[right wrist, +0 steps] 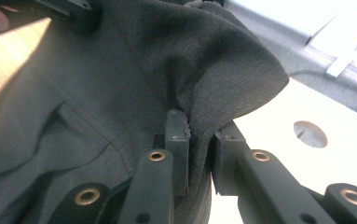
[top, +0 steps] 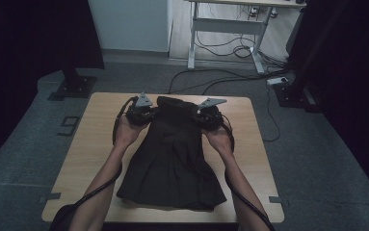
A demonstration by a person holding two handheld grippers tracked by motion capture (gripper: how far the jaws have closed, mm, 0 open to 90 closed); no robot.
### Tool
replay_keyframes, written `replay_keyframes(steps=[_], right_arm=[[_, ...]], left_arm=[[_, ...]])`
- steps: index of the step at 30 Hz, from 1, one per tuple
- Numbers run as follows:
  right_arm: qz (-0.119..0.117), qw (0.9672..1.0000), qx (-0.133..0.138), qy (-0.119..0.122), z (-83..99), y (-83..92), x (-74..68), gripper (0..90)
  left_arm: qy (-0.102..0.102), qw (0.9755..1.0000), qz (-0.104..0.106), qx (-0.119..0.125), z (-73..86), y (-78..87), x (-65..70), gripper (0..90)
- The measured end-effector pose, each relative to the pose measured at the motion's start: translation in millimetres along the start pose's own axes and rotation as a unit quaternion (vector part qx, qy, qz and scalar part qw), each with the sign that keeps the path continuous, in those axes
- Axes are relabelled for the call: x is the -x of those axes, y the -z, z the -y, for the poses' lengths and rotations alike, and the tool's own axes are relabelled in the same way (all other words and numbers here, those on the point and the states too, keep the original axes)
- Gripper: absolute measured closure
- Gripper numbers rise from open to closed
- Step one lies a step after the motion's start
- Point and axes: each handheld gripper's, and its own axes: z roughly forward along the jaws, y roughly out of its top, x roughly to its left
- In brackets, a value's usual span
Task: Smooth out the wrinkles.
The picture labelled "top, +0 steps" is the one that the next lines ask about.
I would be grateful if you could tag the black pleated dress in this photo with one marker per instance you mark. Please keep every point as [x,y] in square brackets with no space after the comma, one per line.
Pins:
[172,154]

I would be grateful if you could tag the dark curtain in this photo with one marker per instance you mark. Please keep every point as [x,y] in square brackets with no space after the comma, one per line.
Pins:
[37,35]
[346,80]

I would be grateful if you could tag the white power strip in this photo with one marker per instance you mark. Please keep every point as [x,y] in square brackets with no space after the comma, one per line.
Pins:
[277,80]

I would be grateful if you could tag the white metal desk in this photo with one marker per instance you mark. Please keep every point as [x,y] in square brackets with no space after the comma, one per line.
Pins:
[230,25]

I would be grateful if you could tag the black stand base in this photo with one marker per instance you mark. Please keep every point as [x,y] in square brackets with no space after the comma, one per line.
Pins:
[296,93]
[74,86]

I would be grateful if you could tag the floor socket cover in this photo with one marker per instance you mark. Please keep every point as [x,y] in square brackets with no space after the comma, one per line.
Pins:
[68,125]

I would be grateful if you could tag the person's right hand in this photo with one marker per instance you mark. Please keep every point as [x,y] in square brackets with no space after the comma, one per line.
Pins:
[219,139]

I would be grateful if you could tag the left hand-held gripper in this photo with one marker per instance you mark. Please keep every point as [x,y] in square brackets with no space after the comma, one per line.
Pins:
[139,110]

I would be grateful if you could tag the person's left hand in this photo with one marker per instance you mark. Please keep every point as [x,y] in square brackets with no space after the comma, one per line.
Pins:
[127,130]

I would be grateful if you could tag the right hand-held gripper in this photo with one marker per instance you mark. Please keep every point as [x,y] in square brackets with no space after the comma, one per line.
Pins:
[209,114]

